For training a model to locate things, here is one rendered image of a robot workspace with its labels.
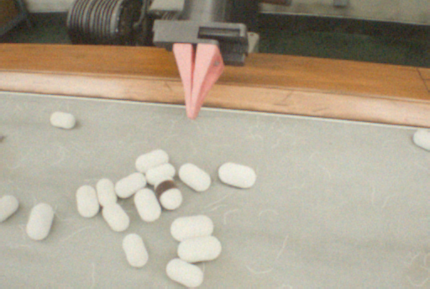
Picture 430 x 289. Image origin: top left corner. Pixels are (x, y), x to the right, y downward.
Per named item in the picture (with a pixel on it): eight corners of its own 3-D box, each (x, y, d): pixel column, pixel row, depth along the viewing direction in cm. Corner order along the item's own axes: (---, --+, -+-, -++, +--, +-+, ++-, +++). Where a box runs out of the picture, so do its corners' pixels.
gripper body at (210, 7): (243, 40, 34) (251, -23, 35) (149, 34, 36) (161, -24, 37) (248, 61, 41) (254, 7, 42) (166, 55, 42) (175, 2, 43)
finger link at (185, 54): (231, 117, 33) (242, 28, 35) (161, 110, 35) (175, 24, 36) (237, 128, 40) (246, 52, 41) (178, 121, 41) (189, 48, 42)
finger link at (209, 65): (207, 115, 34) (219, 27, 35) (139, 107, 35) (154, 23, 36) (217, 125, 40) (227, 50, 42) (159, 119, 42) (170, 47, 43)
